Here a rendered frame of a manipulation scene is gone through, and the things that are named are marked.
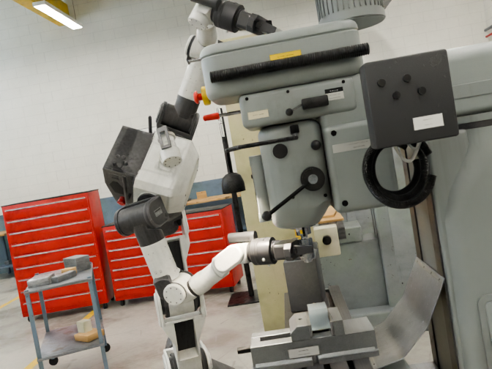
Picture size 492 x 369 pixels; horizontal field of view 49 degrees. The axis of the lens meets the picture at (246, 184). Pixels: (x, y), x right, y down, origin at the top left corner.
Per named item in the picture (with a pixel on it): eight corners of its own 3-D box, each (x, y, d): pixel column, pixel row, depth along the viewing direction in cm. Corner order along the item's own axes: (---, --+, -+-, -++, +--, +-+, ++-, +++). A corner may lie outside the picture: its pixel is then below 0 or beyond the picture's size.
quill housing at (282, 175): (273, 234, 159) (255, 127, 157) (274, 225, 179) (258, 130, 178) (337, 224, 157) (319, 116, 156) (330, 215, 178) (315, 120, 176)
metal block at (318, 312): (312, 331, 150) (308, 310, 150) (310, 324, 156) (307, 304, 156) (330, 328, 150) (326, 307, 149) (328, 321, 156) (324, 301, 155)
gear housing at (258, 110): (243, 129, 156) (237, 95, 155) (248, 132, 180) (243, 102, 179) (358, 109, 153) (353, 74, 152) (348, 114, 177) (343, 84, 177)
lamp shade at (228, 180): (220, 193, 169) (217, 174, 168) (242, 189, 170) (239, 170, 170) (225, 194, 162) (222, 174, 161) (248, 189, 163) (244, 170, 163)
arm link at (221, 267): (245, 257, 171) (214, 280, 175) (256, 255, 179) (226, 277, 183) (234, 240, 173) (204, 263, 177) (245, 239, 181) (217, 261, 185)
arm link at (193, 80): (228, 47, 203) (207, 103, 208) (196, 35, 203) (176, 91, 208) (222, 46, 192) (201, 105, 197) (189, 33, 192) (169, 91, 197)
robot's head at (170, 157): (162, 172, 185) (162, 157, 178) (157, 148, 190) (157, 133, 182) (181, 169, 187) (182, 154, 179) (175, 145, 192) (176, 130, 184)
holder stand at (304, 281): (291, 312, 197) (282, 259, 196) (296, 295, 218) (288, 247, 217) (323, 308, 195) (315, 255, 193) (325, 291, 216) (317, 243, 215)
